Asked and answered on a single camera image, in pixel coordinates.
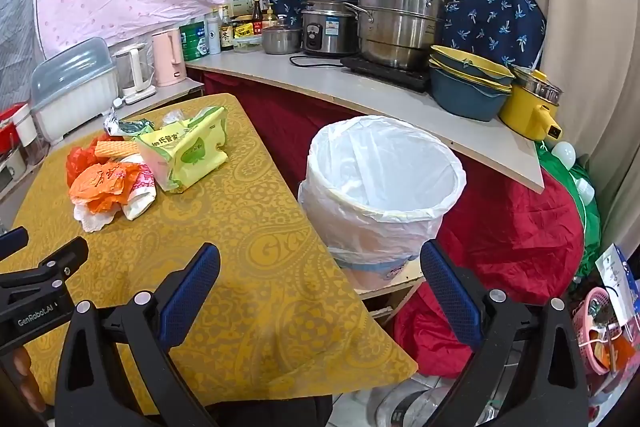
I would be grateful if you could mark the steel rice cooker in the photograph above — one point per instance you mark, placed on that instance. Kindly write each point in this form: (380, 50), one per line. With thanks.
(335, 32)

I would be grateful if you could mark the yellow electric pot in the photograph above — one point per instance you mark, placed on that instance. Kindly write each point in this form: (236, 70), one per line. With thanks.
(525, 112)

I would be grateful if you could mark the black induction cooker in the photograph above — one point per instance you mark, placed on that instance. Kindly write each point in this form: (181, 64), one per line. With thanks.
(390, 74)

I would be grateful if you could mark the clear canister white lid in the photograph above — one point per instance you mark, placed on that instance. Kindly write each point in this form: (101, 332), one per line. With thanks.
(30, 132)

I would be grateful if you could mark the white power plug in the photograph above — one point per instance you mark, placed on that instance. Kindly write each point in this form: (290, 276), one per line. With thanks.
(119, 102)

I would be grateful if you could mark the beige curtain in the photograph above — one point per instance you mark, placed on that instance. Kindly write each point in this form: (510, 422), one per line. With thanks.
(590, 32)

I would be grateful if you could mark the person's left hand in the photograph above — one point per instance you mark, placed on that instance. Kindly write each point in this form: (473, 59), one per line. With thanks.
(27, 382)

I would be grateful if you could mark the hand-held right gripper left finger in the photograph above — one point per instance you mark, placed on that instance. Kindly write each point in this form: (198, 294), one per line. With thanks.
(187, 292)

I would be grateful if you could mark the orange foam fruit net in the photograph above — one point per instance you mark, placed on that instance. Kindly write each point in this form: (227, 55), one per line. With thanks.
(115, 148)

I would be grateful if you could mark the green tin can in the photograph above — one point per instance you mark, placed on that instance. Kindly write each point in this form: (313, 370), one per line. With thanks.
(194, 42)

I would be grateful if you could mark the small lidded steel pot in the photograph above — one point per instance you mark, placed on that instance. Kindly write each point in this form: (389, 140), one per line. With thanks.
(281, 39)

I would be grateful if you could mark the blue white cardboard box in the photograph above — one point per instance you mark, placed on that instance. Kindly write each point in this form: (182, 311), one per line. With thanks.
(617, 272)

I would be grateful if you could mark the white green cardboard box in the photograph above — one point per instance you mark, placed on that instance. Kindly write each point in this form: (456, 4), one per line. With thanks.
(240, 2)

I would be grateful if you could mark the white thermos bottle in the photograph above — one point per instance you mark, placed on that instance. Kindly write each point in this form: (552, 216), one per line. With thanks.
(214, 37)

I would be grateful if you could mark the orange plastic bag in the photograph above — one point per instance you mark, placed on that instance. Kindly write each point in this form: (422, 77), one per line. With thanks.
(95, 187)

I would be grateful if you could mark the yellow patterned tablecloth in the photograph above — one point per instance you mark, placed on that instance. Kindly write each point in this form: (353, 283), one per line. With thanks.
(225, 232)

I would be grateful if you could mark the clear plastic wrapper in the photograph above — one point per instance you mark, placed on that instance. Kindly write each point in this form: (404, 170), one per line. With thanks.
(172, 118)

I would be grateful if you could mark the dark green drink carton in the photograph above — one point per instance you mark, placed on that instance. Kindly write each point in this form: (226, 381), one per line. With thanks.
(137, 128)

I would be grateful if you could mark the red cloth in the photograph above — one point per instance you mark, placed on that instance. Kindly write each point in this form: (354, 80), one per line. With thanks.
(515, 227)

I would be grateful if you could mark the white glass electric kettle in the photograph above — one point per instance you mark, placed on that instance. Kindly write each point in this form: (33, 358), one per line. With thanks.
(132, 72)

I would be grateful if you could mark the pink plastic basket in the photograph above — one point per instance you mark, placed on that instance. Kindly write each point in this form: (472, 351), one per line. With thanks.
(585, 307)

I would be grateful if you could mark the green cloth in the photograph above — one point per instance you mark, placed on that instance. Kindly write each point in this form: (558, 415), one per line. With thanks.
(592, 227)

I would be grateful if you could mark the red label sauce bottle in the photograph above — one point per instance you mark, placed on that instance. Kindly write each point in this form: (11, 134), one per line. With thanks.
(257, 24)

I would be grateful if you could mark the dark red curtain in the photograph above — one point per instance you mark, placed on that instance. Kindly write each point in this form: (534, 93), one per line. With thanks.
(270, 117)

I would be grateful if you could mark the dark soy sauce bottle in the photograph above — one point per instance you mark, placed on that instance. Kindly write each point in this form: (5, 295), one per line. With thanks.
(227, 37)

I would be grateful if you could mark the grey counter board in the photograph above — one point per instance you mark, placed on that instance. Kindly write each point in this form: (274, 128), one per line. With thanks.
(320, 77)

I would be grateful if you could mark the pink electric kettle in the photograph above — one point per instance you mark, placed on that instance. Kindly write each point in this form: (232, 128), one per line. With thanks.
(167, 62)

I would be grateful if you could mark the white red printed plastic bag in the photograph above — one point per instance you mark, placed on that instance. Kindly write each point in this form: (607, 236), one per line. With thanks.
(137, 197)

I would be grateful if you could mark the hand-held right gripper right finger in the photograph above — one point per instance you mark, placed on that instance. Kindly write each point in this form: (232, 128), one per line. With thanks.
(450, 297)

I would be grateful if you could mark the light green wet wipe packet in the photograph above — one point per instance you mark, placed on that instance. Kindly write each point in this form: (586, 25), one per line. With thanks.
(197, 119)
(192, 157)

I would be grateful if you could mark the blue yellow-rimmed bowl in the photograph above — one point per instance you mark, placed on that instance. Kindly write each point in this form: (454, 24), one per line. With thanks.
(500, 83)
(475, 59)
(465, 102)

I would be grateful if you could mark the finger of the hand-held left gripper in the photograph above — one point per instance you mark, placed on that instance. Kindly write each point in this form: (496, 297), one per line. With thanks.
(65, 259)
(12, 242)

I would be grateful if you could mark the red plastic box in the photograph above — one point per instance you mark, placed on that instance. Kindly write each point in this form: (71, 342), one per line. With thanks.
(10, 132)

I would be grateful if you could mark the white dish box grey lid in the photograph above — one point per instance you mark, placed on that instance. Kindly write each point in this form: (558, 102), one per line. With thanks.
(70, 112)

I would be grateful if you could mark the yellow oil bottle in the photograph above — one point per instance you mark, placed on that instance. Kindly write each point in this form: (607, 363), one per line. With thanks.
(270, 19)

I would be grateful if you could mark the grey patterned sheet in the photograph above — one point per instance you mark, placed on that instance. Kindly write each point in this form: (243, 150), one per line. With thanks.
(20, 42)

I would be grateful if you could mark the clear food container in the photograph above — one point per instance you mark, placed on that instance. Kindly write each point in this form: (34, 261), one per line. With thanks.
(247, 44)

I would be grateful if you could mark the wooden stool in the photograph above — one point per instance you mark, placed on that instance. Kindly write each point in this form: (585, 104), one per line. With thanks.
(395, 294)

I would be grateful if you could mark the stacked steel steamer pot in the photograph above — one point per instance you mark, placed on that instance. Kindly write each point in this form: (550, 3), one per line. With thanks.
(400, 27)

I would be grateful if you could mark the waste bin with white bag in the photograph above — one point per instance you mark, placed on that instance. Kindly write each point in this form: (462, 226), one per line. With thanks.
(370, 232)

